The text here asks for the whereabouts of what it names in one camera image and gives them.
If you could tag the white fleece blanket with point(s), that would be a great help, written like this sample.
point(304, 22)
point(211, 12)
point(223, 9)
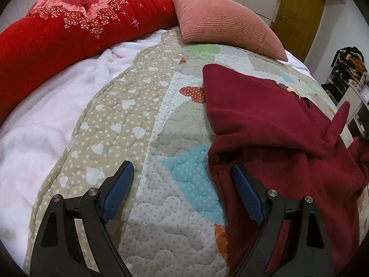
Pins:
point(43, 127)

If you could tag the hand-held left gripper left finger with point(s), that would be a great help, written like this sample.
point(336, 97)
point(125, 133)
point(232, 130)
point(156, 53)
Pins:
point(118, 189)

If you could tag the wooden door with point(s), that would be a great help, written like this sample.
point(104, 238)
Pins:
point(299, 17)

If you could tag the cluttered storage rack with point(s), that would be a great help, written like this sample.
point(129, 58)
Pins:
point(346, 66)

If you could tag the red floral comforter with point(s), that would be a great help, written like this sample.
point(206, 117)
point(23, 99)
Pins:
point(57, 34)

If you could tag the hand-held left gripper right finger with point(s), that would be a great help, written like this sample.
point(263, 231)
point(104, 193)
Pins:
point(246, 192)

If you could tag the white cabinet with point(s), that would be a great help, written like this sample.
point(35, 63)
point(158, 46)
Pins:
point(350, 101)

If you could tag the dark red garment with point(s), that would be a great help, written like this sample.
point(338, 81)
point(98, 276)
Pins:
point(268, 127)

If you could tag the heart-patterned quilt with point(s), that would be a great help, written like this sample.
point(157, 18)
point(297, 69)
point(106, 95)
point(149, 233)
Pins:
point(155, 138)

